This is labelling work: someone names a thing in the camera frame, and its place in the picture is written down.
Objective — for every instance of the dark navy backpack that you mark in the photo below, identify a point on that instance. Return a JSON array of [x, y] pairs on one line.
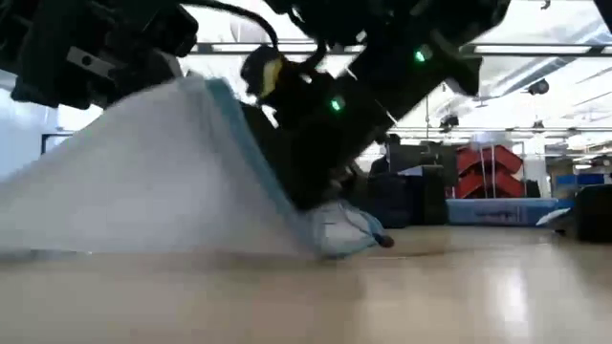
[[392, 200]]

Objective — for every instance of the white mesh bag blue trim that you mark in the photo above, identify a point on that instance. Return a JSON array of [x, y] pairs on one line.
[[143, 191]]

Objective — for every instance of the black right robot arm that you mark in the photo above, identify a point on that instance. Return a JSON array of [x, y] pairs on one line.
[[406, 28]]

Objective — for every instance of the person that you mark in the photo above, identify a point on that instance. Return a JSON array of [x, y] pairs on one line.
[[380, 167]]

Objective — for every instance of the yellow tag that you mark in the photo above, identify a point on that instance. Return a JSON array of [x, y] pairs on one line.
[[271, 76]]

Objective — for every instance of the black upright block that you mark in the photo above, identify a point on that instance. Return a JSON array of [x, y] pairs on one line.
[[434, 196]]

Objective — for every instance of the black ceiling spotlight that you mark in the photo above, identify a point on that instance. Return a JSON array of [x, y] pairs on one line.
[[539, 86], [449, 122]]

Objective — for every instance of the red storage bin rack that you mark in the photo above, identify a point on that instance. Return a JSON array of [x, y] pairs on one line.
[[492, 177]]

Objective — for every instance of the black box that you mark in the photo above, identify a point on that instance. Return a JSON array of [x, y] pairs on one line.
[[533, 188]]

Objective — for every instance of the blue storage bin shelf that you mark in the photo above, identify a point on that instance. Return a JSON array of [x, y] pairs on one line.
[[581, 179]]

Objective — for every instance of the black pouch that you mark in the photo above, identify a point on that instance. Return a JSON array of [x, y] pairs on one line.
[[593, 215]]

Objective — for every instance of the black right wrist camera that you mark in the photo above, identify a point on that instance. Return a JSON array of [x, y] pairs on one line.
[[253, 71]]

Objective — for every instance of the black thin frame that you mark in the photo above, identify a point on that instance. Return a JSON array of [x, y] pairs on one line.
[[44, 143]]

